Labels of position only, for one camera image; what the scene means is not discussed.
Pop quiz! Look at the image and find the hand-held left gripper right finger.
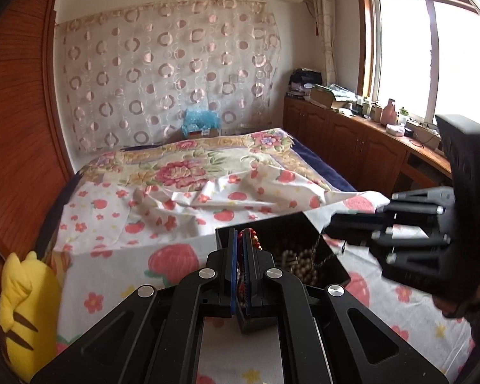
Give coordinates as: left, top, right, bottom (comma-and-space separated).
241, 228, 449, 384

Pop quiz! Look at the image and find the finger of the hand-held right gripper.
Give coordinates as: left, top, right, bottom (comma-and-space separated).
326, 186, 456, 233
327, 232, 452, 289

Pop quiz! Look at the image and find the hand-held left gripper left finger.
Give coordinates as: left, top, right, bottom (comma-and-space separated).
30, 228, 241, 384

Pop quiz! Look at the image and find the red bead bracelet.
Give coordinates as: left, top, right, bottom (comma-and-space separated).
240, 229, 265, 315

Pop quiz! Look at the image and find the pearl bead necklace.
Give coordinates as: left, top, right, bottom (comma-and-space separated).
271, 242, 321, 286

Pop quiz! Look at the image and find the silver chain necklace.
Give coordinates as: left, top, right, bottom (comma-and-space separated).
311, 227, 348, 268

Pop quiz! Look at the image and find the black jewelry box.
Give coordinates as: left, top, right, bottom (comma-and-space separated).
215, 212, 352, 334

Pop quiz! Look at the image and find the dark blue mattress cover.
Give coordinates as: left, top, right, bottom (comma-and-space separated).
293, 140, 359, 193

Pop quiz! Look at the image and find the brown wooden cabinet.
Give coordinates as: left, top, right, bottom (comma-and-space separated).
283, 94, 453, 200

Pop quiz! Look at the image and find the pink bottle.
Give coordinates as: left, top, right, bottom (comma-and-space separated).
381, 98, 398, 125

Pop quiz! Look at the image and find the floral blanket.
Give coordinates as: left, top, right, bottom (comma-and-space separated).
78, 128, 305, 205

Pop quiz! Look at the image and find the flat cardboard box with papers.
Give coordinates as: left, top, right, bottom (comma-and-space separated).
309, 85, 359, 110

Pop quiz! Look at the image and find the small cardboard box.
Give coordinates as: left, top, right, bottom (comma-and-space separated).
179, 128, 221, 140

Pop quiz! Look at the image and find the blue plastic bag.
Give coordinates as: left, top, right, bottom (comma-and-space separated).
182, 108, 221, 135

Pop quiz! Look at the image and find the black bag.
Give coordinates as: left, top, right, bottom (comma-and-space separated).
289, 69, 323, 99

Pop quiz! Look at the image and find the wooden framed window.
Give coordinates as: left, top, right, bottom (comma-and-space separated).
355, 0, 480, 129

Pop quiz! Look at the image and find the dark cloth strip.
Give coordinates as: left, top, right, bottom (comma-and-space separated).
34, 167, 84, 257

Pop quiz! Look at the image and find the pale window curtain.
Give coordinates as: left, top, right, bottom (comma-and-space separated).
309, 0, 337, 85

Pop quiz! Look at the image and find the yellow plush toy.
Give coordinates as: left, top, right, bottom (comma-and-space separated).
0, 251, 63, 383

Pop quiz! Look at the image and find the circle patterned wall cloth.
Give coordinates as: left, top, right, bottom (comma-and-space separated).
59, 0, 283, 155

